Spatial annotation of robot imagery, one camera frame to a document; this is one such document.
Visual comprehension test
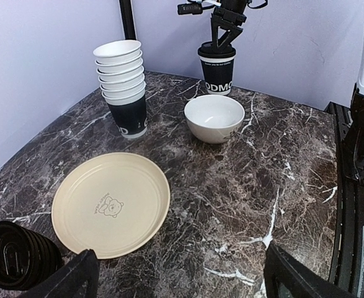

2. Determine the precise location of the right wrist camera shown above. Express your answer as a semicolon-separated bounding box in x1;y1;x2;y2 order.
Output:
177;2;203;16

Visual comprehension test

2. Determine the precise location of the black paper coffee cup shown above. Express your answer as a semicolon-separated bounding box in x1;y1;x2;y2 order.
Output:
200;56;234;96

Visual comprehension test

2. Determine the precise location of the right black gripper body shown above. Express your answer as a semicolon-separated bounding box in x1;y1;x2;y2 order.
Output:
211;0;247;26

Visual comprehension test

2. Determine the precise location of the black cup lid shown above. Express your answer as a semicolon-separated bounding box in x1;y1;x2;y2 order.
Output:
198;42;236;59

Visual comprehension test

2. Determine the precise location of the cream round plate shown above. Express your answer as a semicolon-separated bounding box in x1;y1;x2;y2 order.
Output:
51;152;171;260

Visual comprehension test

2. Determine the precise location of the stack of black lids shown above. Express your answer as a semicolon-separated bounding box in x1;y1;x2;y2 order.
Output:
0;221;63;291

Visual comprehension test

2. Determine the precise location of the white ceramic bowl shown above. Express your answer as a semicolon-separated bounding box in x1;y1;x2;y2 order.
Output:
184;94;245;144

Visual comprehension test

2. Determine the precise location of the stack of paper cups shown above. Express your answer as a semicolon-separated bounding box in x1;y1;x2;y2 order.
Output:
93;40;148;139

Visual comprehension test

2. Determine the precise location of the left black frame post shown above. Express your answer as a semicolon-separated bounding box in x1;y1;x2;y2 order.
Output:
119;0;136;40

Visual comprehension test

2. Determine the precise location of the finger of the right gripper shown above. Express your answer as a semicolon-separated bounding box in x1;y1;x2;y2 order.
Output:
211;18;228;48
220;26;243;48

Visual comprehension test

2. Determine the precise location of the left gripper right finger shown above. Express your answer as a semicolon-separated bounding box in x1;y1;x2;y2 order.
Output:
264;243;354;297

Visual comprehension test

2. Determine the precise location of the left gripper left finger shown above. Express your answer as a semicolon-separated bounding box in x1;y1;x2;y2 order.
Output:
23;250;99;297

